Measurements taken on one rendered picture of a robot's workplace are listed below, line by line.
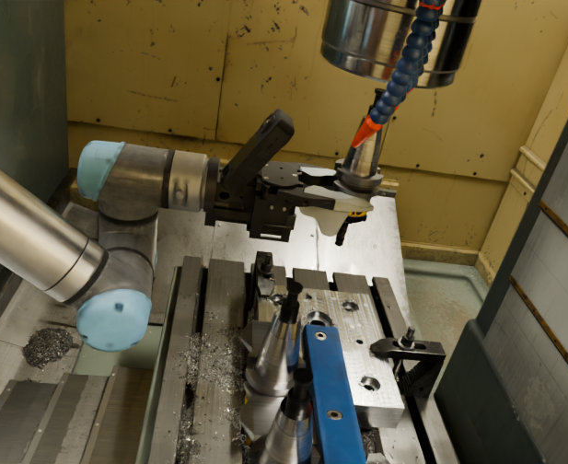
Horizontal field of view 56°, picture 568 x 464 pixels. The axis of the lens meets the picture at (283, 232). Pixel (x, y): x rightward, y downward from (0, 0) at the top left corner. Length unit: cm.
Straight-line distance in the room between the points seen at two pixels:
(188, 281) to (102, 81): 77
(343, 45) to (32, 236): 37
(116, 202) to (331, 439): 38
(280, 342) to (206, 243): 112
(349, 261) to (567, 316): 82
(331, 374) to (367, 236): 122
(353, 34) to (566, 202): 59
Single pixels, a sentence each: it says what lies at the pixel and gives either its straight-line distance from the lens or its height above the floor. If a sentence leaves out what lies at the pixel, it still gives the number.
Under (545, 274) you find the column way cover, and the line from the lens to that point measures 108.
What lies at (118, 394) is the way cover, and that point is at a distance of 119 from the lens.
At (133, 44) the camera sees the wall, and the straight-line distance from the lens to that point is 169.
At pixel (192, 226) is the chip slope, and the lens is 165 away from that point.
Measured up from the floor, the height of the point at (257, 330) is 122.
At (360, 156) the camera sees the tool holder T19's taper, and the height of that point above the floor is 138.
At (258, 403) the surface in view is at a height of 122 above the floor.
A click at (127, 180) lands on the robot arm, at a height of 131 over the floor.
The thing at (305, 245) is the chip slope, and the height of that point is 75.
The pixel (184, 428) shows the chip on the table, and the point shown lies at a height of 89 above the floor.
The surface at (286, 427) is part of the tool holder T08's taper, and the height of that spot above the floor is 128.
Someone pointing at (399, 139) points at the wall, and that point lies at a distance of 181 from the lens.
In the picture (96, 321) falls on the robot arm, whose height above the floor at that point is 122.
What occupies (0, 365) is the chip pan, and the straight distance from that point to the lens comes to 137.
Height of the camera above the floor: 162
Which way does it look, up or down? 30 degrees down
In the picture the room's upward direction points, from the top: 11 degrees clockwise
